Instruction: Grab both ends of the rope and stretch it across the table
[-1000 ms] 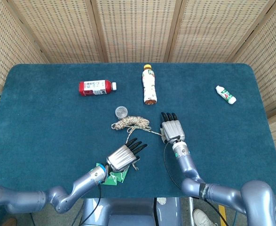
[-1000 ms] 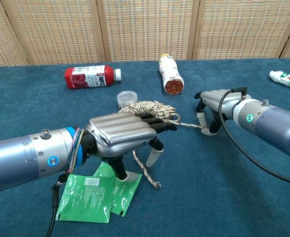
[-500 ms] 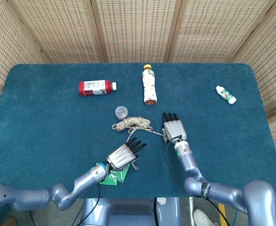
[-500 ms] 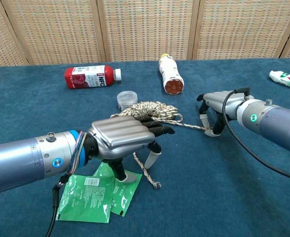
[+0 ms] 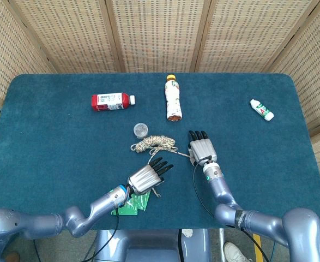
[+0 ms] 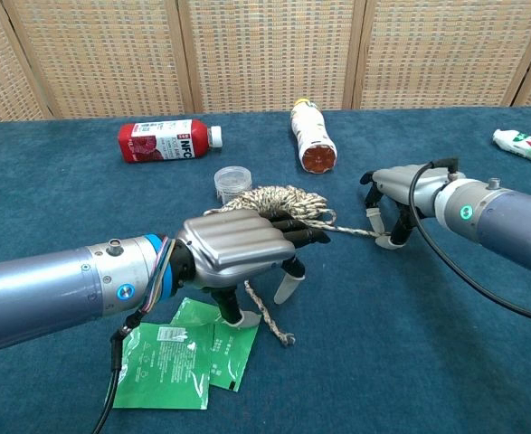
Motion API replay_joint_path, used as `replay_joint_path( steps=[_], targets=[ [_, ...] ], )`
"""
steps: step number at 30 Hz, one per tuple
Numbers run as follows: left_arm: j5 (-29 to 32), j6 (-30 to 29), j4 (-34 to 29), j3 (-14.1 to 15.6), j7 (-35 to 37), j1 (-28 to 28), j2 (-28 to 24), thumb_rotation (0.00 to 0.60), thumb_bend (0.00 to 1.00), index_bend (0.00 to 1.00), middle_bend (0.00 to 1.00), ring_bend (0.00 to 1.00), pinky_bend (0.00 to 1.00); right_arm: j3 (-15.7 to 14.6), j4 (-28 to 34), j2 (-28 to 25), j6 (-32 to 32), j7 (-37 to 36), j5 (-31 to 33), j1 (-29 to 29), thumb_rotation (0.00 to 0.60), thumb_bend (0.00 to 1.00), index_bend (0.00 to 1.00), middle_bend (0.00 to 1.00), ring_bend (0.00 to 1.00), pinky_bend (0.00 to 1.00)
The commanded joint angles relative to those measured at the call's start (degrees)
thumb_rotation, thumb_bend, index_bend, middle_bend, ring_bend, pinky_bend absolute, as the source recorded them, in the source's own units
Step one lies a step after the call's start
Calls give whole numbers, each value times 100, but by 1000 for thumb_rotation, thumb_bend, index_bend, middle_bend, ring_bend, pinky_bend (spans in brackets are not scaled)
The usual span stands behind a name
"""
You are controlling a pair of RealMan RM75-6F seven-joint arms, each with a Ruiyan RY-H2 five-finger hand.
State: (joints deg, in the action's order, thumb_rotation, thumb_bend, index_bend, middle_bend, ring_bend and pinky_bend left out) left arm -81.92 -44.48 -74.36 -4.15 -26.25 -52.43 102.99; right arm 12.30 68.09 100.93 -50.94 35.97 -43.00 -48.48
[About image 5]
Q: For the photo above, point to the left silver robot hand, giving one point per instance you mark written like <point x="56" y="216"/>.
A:
<point x="144" y="178"/>

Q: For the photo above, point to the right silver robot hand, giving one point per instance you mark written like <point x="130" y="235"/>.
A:
<point x="203" y="150"/>

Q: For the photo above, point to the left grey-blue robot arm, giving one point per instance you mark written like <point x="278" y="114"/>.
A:
<point x="105" y="200"/>

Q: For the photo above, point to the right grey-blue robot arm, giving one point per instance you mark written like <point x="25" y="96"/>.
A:
<point x="222" y="191"/>

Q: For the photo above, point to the green tea sachet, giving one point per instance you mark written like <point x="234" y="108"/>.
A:
<point x="128" y="208"/>
<point x="144" y="200"/>

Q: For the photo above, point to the clear round plastic jar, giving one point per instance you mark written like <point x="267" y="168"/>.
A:
<point x="141" y="130"/>

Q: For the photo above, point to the white bottle with yellow cap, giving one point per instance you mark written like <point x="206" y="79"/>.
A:
<point x="173" y="101"/>

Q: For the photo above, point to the grey-blue robot torso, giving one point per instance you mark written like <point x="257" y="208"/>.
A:
<point x="148" y="245"/>

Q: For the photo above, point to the small white green bottle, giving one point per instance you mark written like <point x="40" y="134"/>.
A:
<point x="262" y="109"/>

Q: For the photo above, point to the red juice bottle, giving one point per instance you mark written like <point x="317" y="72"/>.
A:
<point x="108" y="102"/>

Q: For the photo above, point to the blue table cloth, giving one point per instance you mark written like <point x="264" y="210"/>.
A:
<point x="53" y="150"/>

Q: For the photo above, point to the metal table leg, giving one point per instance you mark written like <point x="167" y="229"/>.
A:
<point x="222" y="245"/>

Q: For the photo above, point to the white shoe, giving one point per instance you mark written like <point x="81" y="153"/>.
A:
<point x="234" y="252"/>

